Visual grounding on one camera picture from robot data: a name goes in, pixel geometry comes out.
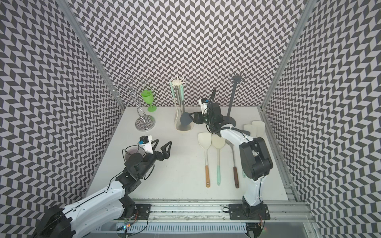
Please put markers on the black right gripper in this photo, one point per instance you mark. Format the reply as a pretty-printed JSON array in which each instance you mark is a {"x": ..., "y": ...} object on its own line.
[{"x": 197, "y": 117}]

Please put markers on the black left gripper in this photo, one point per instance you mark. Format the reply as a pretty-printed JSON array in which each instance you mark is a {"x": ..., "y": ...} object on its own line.
[{"x": 165, "y": 154}]

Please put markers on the white spatula wooden handle rack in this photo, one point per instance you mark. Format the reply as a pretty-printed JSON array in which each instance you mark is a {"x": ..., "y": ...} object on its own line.
[{"x": 204, "y": 140}]

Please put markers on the white spatula mint handle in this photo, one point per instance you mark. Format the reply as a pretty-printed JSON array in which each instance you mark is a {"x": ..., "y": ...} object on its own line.
[{"x": 218, "y": 143}]

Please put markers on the cream spatula cream handle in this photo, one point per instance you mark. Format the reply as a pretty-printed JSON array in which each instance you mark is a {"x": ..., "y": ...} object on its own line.
[{"x": 174, "y": 101}]

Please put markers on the steel spoon brown handle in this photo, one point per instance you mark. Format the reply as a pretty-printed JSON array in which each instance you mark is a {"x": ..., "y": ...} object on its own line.
[{"x": 235, "y": 172}]

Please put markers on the grey turner mint handle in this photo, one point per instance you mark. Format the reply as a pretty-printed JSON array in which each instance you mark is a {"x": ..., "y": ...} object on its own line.
[{"x": 185, "y": 119}]

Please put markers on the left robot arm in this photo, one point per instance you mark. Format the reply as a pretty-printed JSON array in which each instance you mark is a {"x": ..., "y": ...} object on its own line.
[{"x": 112, "y": 202}]

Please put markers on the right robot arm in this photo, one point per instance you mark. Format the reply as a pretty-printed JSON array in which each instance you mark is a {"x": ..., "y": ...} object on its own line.
[{"x": 254, "y": 155}]

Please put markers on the dark grey utensil rack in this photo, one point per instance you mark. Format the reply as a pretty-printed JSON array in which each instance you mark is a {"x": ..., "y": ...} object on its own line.
[{"x": 236, "y": 79}]

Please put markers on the cream utensil rack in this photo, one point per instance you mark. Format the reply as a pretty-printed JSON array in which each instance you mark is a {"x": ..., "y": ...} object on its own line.
[{"x": 178, "y": 82}]

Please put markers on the pink ceramic cup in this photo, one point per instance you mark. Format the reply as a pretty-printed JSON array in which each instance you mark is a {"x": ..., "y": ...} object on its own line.
[{"x": 130, "y": 150}]

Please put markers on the green plastic goblet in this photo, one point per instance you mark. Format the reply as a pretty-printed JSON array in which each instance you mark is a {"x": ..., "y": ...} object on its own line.
[{"x": 148, "y": 98}]

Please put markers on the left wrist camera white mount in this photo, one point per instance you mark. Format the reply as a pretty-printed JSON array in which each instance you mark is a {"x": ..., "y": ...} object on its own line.
[{"x": 146, "y": 144}]

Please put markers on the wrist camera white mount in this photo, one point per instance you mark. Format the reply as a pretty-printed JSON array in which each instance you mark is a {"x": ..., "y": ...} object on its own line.
[
  {"x": 146, "y": 144},
  {"x": 203, "y": 105}
]

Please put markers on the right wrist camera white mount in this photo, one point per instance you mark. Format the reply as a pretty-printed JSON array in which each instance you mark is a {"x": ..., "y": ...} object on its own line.
[{"x": 203, "y": 105}]

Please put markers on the chrome wire glass rack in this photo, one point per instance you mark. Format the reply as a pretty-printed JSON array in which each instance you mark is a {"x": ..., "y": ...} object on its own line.
[{"x": 128, "y": 94}]

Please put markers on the metal base rail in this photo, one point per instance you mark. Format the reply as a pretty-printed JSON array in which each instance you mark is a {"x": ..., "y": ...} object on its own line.
[{"x": 213, "y": 216}]

